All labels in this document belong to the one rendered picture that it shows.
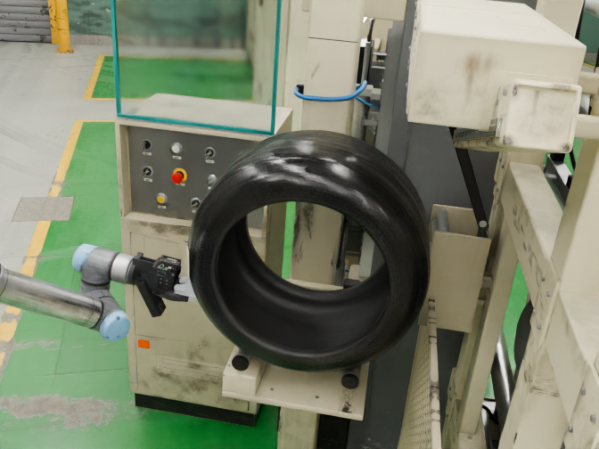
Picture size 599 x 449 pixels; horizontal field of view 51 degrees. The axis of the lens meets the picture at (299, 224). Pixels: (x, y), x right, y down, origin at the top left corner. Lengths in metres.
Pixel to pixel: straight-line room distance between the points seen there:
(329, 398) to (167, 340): 1.05
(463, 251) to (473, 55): 0.82
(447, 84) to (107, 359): 2.45
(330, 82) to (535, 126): 0.82
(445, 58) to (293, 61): 3.81
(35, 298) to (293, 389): 0.68
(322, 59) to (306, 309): 0.68
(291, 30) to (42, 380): 2.93
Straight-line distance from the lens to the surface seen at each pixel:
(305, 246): 1.85
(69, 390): 3.03
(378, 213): 1.35
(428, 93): 1.04
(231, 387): 1.70
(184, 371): 2.68
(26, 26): 10.66
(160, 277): 1.66
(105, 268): 1.69
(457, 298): 1.82
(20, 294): 1.53
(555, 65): 1.05
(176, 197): 2.34
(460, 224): 1.92
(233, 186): 1.40
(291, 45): 4.78
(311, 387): 1.74
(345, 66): 1.67
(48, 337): 3.38
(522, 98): 0.96
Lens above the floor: 1.92
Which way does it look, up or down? 25 degrees down
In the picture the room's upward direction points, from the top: 4 degrees clockwise
